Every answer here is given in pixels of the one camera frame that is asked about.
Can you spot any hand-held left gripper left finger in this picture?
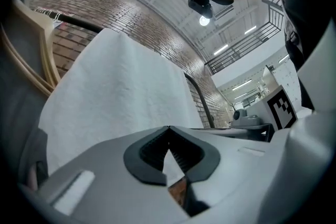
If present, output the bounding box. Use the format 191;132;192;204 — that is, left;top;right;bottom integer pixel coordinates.
19;125;192;224

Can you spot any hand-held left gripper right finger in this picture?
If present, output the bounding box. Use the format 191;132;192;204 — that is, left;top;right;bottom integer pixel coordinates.
169;125;292;210

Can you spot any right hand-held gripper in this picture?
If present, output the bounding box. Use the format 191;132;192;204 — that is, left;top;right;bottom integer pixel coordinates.
191;84;299;143

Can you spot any white cloth garment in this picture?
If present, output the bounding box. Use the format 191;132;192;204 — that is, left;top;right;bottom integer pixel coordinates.
38;28;205;175

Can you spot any black balcony railing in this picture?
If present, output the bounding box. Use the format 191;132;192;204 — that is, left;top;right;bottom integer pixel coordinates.
204;0;286;76

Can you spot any round ceiling lamp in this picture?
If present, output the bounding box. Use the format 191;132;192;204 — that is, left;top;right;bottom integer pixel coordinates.
198;15;211;27

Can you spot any dark hanging garment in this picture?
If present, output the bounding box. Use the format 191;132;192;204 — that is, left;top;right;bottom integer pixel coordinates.
0;23;50;189

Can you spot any person's black clothing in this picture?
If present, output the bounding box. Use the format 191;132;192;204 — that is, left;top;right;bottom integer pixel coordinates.
282;0;336;111

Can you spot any bunch of wooden hangers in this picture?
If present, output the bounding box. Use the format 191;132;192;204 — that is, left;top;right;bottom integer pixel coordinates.
0;0;62;98

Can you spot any black head-worn camera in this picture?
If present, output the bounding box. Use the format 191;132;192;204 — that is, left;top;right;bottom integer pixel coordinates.
187;0;213;19

